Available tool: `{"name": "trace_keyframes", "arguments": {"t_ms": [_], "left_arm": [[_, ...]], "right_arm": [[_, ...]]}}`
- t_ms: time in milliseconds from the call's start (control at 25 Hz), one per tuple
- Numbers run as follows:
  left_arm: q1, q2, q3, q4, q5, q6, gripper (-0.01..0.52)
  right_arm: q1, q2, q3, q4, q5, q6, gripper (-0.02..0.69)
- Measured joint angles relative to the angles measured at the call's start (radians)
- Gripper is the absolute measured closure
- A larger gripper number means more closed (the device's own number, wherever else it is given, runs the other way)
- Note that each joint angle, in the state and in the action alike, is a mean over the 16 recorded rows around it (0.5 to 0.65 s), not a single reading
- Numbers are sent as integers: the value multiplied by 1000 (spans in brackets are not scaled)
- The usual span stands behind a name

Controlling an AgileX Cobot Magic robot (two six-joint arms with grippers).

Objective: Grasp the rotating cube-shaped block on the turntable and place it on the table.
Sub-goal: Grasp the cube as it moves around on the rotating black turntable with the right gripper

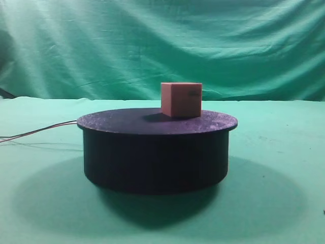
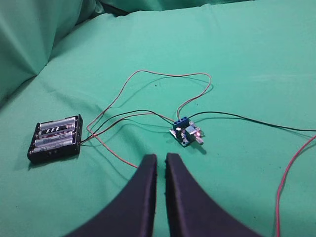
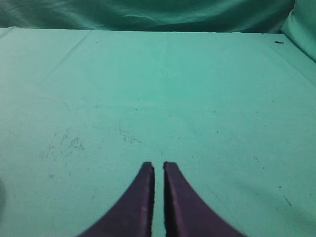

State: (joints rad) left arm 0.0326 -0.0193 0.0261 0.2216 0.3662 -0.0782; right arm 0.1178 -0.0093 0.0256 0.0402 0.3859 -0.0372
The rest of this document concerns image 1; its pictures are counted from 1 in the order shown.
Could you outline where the pink cube block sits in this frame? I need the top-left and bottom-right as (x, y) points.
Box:
(161, 82), (203, 118)

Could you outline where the black round turntable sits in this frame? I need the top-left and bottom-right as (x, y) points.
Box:
(77, 108), (238, 195)

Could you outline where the green cloth backdrop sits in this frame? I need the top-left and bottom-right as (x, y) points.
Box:
(1, 1), (324, 101)

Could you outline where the red wire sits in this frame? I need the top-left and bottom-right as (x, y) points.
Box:
(0, 120), (78, 140)

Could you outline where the black wire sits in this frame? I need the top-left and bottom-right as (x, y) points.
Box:
(0, 123), (78, 143)

